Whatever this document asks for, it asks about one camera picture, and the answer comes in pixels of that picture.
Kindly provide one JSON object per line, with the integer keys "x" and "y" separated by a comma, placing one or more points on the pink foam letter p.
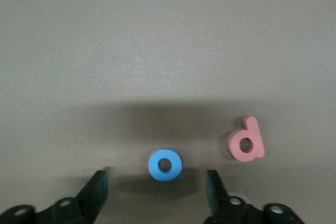
{"x": 235, "y": 142}

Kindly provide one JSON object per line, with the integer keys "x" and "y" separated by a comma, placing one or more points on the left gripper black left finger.
{"x": 89, "y": 203}

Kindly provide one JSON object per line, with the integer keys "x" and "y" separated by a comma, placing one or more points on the blue foam letter o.
{"x": 155, "y": 166}

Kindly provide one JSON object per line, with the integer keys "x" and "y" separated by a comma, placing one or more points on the brown table cover sheet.
{"x": 157, "y": 51}

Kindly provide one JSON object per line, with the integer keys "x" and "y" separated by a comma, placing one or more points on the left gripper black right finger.
{"x": 223, "y": 208}

